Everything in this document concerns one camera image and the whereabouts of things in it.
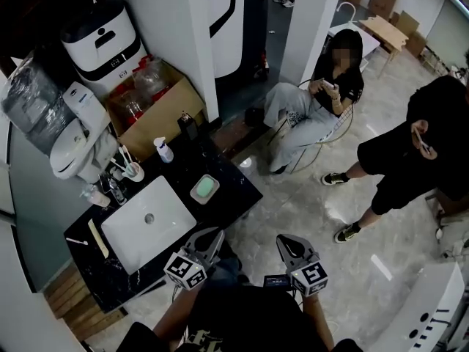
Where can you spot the white sink basin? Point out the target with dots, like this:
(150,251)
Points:
(161,233)

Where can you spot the chrome faucet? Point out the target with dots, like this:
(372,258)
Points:
(115,191)

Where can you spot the person's right forearm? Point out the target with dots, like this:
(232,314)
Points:
(318,319)

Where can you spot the person's black shirt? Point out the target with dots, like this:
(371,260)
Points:
(249,321)

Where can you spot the light wooden table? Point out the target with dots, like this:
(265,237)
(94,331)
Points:
(384,31)

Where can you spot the white spray bottle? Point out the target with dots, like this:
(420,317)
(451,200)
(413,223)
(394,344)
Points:
(165,152)

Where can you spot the white toothbrush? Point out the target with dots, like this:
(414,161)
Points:
(125,156)
(116,164)

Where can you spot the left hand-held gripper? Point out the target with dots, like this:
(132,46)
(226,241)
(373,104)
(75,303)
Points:
(185,271)

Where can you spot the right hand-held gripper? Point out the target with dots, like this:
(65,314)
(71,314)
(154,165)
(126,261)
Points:
(309,279)

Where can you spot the wooden pallet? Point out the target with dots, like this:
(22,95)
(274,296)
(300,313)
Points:
(73,299)

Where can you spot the white toothbrush cup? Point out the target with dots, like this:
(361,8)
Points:
(135,172)

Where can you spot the black pump dispenser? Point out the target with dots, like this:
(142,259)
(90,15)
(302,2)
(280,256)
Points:
(188,127)

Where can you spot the person's leg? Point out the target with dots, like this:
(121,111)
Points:
(225,266)

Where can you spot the green soap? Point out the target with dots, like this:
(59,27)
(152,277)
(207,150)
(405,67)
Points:
(205,187)

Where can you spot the clear jar with red lid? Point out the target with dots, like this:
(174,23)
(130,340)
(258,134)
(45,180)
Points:
(152,79)
(132,108)

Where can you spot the open cardboard box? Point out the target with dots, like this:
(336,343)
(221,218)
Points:
(172,116)

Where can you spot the small black screen device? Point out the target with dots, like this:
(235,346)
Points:
(277,281)

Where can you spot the person's left forearm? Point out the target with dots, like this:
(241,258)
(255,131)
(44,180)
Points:
(176,315)

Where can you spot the black marble vanity counter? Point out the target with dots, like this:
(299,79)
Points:
(231,185)

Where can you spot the white toilet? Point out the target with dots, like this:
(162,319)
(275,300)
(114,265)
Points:
(73,152)

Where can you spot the clear pink pump bottle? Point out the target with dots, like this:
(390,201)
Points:
(99,198)

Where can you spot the white panel with black holes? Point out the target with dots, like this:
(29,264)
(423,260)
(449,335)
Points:
(421,306)

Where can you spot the white appliance with black lid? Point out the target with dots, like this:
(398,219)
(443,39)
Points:
(106,46)

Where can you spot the plastic wrapped grey appliance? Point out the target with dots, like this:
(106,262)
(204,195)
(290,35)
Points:
(33,101)

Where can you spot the beige wooden comb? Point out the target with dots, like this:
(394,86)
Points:
(98,238)

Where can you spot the white appliance with black stripe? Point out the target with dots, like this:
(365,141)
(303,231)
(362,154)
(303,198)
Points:
(227,31)

